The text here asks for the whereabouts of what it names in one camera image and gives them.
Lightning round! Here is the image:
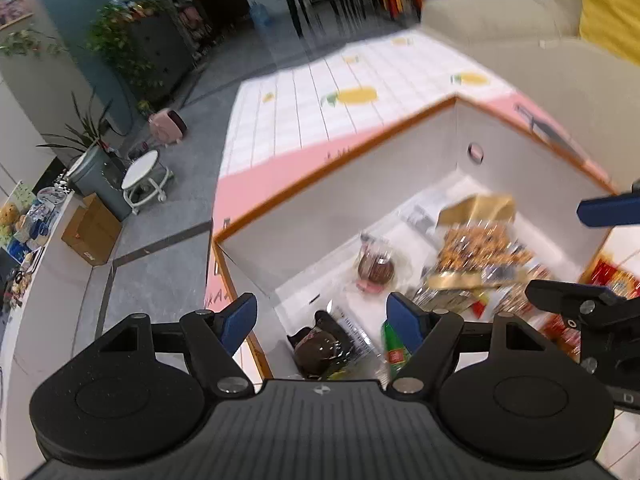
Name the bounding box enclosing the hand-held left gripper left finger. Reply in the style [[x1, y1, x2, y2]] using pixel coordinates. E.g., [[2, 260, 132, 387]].
[[95, 292, 259, 396]]

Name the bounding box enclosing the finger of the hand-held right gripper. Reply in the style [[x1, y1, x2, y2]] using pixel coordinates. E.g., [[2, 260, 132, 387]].
[[576, 190, 640, 230], [525, 279, 630, 329]]

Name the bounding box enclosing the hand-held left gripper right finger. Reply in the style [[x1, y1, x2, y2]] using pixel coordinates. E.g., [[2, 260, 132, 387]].
[[386, 291, 546, 395]]

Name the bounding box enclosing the green snack packet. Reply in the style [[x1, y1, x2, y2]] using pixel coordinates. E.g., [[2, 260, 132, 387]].
[[381, 320, 417, 378]]

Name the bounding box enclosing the red snack packet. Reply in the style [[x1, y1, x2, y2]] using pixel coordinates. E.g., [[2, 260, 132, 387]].
[[542, 252, 640, 361]]

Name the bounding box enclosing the dark chocolate snack packet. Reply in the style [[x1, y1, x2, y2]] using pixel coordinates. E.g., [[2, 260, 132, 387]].
[[356, 231, 398, 293]]

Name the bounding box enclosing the black and yellow snack packet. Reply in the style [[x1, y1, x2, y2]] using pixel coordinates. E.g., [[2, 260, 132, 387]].
[[286, 302, 378, 382]]

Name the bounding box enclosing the gold snack packet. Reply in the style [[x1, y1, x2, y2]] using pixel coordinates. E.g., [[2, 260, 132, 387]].
[[422, 194, 548, 293]]

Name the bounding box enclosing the orange cardboard storage box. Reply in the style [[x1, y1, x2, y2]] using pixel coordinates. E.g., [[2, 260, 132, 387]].
[[210, 94, 640, 393]]

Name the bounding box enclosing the brown cardboard box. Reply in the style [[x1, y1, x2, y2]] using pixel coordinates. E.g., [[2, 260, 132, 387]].
[[61, 193, 124, 267]]

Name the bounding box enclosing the white round stool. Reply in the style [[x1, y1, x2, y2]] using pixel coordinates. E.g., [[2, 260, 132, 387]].
[[121, 151, 174, 216]]

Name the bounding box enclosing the grey trash bin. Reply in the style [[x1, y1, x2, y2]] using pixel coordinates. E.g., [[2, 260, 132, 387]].
[[66, 146, 134, 222]]

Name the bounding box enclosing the pink small stool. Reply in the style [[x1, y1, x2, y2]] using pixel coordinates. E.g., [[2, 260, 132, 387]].
[[148, 108, 189, 147]]

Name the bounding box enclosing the yellow pillow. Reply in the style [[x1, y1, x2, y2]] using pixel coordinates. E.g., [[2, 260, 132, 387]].
[[577, 0, 640, 67]]

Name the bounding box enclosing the beige sofa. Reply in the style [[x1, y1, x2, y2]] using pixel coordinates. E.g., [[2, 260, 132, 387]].
[[421, 0, 640, 197]]

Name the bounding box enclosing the checkered fruit print tablecloth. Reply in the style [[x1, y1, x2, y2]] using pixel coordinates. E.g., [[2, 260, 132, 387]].
[[204, 29, 640, 468]]

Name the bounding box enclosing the green potted plant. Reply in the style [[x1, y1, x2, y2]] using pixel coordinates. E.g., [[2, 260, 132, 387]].
[[36, 91, 117, 162]]

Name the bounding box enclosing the dark grey cabinet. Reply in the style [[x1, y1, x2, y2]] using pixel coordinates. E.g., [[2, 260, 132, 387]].
[[120, 0, 197, 106]]

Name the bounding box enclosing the leafy plant on cabinet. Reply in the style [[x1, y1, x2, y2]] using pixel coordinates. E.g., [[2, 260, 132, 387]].
[[86, 0, 168, 103]]

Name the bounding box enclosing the blue water bottle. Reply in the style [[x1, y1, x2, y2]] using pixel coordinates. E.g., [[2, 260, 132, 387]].
[[248, 1, 274, 29]]

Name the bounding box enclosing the hanging green vine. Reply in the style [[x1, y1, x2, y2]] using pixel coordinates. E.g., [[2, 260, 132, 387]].
[[0, 27, 70, 59]]

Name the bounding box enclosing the framed wall picture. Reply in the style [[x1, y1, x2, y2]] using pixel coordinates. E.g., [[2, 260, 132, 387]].
[[0, 0, 36, 31]]

